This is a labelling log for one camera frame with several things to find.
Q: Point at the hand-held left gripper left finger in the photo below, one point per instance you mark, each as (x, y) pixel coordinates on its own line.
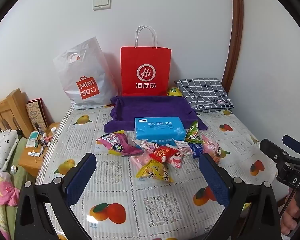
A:
(80, 177)

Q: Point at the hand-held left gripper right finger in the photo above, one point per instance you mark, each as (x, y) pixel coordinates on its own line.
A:
(213, 180)

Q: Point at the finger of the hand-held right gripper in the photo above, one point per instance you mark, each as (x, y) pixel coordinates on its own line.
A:
(275, 152)
(292, 143)

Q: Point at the small blue snack packet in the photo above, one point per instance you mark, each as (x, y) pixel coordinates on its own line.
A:
(196, 150)

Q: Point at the round pink snack packet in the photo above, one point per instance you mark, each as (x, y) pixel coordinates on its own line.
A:
(210, 145)

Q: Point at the large pink snack packet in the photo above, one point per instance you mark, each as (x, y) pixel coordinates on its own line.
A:
(122, 146)

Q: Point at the yellow triangular snack packet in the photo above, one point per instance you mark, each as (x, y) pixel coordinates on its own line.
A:
(152, 172)

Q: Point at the white pink printed snack packet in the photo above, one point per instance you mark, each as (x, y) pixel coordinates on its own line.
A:
(145, 145)

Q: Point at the purple towel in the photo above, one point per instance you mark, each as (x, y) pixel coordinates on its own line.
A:
(150, 107)

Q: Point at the person's right hand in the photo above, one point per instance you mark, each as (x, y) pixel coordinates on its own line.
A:
(290, 215)

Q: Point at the fruit print table cover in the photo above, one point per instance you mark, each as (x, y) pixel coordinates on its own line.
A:
(115, 180)

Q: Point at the wooden nightstand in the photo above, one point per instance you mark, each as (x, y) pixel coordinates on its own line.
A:
(32, 165)

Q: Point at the small white tube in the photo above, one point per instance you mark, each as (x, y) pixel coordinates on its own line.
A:
(35, 154)

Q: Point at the small pink bottle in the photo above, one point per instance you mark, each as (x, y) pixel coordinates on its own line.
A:
(47, 138)

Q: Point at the small white bottle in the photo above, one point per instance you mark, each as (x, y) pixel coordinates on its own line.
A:
(53, 130)

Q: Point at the light pink snack packet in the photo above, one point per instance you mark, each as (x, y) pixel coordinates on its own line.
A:
(140, 161)

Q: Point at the small dark bottle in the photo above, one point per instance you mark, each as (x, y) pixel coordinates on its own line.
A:
(39, 129)

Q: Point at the green bedsheet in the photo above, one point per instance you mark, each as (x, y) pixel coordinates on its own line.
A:
(20, 152)

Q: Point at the blue tissue pack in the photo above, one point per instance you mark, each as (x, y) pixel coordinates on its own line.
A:
(160, 132)

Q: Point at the patterned brown book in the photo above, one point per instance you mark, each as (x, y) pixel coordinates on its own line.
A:
(36, 115)

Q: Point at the pink printed cloth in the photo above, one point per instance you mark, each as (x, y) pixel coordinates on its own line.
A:
(2, 190)

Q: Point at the white black dotted pillow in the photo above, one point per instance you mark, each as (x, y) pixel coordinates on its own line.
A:
(2, 142)

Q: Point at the grey checked folded cloth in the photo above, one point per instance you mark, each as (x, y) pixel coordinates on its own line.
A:
(202, 92)

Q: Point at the yellow green snack packet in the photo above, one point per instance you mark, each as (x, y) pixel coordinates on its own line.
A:
(174, 92)

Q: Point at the wooden headboard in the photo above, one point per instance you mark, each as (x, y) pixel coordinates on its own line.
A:
(7, 110)

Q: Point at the white plastic shopping bag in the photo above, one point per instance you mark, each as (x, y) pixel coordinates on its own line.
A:
(90, 62)

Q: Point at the red paper bag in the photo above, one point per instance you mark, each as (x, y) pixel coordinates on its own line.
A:
(145, 60)

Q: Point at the brown wooden door frame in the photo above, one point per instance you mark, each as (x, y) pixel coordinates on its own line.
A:
(236, 30)

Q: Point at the white light switch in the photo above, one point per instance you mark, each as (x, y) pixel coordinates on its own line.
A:
(102, 2)

